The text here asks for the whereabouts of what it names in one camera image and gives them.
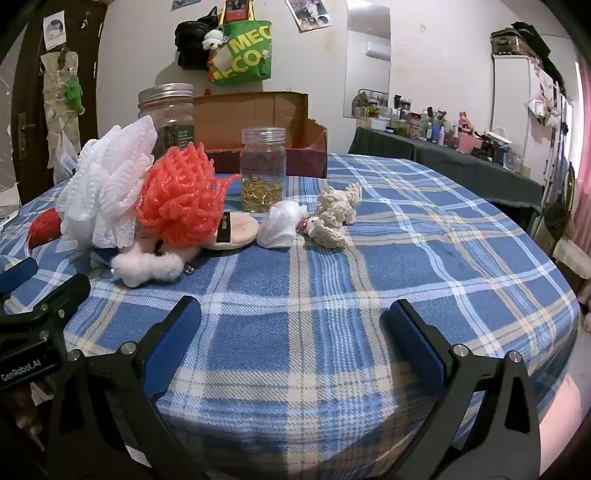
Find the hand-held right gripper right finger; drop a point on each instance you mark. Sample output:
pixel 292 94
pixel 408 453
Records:
pixel 411 341

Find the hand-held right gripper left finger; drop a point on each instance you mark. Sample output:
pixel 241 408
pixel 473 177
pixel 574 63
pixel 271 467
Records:
pixel 182 332

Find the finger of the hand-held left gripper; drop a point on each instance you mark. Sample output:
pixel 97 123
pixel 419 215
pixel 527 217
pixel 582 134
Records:
pixel 18 273
pixel 60 295

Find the white plush toy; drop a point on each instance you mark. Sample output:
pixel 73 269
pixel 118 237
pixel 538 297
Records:
pixel 147 270

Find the beige powder puff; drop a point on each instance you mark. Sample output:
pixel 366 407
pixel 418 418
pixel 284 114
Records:
pixel 240 230

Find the white mesh bath loofah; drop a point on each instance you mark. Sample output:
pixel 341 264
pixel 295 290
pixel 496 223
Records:
pixel 106 184

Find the orange mesh bath loofah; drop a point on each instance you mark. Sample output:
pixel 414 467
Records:
pixel 180 194

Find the white tissue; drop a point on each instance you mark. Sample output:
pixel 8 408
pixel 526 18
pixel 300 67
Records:
pixel 281 226

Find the cream crochet scrunchie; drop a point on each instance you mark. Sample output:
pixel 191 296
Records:
pixel 334 214

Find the cardboard box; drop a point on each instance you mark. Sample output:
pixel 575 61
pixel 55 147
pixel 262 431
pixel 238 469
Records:
pixel 258 120

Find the blue plaid blanket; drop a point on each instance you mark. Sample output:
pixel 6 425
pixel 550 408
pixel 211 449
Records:
pixel 369 286

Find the dark wooden door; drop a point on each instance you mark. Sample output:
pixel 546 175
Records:
pixel 27 152

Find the white plastic bag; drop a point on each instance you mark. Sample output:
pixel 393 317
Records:
pixel 64 157

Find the hanging beige organizer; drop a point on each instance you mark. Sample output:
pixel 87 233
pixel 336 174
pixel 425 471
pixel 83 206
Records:
pixel 55 101

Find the table with dark cloth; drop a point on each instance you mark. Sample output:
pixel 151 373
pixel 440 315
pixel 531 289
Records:
pixel 461 170

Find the plastic jar of gold clips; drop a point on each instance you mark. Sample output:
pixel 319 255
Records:
pixel 262 166

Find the green toy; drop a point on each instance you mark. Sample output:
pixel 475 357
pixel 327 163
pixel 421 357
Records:
pixel 74 92

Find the row of cosmetic bottles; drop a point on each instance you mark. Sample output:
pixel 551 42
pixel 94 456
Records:
pixel 434 127

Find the glass jar with metal lid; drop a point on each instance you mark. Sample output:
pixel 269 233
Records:
pixel 166 106

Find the door sticker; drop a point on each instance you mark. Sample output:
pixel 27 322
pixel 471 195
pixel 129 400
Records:
pixel 54 28

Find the white cabinet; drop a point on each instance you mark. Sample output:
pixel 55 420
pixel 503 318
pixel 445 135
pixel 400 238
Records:
pixel 512 97

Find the pink curtain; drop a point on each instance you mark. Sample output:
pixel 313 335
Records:
pixel 582 138

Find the green tote bag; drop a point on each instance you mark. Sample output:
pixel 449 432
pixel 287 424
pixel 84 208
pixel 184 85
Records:
pixel 244 55

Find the black bag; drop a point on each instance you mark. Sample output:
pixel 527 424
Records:
pixel 189 41

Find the dark suitcase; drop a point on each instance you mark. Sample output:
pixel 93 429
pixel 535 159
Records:
pixel 508 41

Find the wall mirror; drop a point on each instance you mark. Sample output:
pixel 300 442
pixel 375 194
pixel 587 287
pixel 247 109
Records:
pixel 367 78

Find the wall photo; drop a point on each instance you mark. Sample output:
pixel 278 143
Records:
pixel 308 14

